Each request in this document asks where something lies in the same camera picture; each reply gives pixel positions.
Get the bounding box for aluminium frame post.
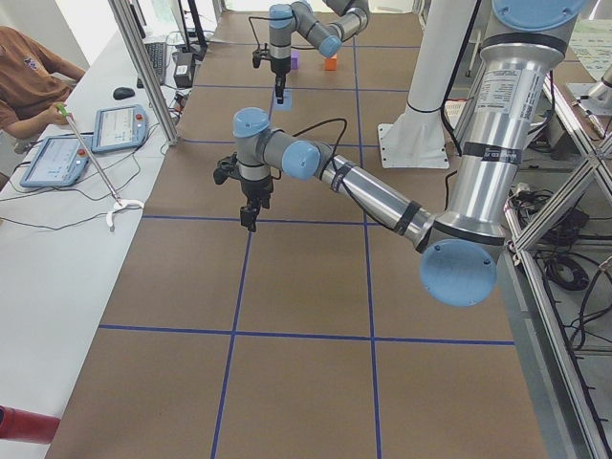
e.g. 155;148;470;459
108;0;178;145

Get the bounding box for red cylinder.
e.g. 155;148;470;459
0;406;60;445

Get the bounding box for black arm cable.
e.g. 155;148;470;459
289;118;398;230

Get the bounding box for black cable bundle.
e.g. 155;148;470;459
501;186;612;355

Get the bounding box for purple foam block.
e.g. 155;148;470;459
291;50;299;71

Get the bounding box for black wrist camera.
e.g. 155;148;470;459
251;43;271;69
213;153;241;186

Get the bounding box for black computer mouse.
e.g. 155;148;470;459
112;87;135;100

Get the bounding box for light blue foam block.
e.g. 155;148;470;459
273;90;293;111

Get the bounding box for black keyboard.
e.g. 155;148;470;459
144;42;167;85

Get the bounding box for black power adapter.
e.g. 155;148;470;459
173;53;195;88

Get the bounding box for far blue teach pendant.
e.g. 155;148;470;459
92;104;148;153

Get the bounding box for grabber stick green handle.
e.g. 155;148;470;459
54;102;144;232

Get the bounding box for person in brown shirt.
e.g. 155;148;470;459
1;26;85;140

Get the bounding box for blue teach pendant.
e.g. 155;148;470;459
92;104;148;153
20;136;88;188

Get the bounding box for black monitor stand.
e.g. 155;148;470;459
181;0;208;61

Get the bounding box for aluminium frame rail right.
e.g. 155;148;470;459
505;76;611;458

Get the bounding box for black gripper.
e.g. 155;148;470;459
271;57;292;104
240;177;273;232

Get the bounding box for near blue teach pendant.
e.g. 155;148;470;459
20;136;88;188

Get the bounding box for orange foam block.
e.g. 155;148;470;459
323;55;338;72

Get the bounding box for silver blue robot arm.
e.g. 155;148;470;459
213;1;583;307
265;0;370;104

